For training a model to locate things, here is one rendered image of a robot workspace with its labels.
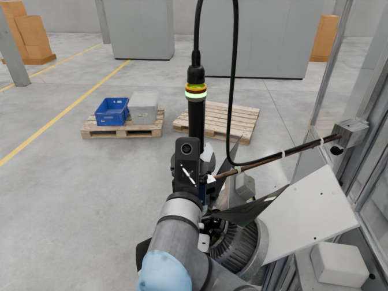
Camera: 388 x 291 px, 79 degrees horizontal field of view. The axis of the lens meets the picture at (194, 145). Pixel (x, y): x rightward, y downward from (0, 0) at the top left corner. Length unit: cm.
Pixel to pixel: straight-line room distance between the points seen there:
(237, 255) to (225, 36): 543
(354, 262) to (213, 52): 537
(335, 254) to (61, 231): 221
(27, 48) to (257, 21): 643
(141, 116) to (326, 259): 301
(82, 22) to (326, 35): 1093
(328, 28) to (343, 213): 789
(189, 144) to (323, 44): 827
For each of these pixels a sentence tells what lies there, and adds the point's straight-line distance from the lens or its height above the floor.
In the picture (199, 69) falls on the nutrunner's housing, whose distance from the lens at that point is 47.
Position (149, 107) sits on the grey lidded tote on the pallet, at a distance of 350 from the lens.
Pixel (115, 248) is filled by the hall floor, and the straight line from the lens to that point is 233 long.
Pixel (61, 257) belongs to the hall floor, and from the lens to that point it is 246.
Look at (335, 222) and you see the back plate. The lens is 82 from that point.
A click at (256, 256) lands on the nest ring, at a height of 114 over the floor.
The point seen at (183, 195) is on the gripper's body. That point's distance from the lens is 43.
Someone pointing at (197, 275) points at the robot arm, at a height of 154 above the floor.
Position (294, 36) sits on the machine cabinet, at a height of 100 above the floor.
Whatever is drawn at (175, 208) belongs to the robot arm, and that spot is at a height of 157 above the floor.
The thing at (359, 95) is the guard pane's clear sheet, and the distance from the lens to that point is 148.
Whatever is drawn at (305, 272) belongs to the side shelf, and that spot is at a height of 86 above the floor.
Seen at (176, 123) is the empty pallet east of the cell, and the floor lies 14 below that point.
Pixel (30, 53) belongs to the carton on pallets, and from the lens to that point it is 880.
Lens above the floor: 188
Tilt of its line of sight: 34 degrees down
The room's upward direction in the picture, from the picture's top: straight up
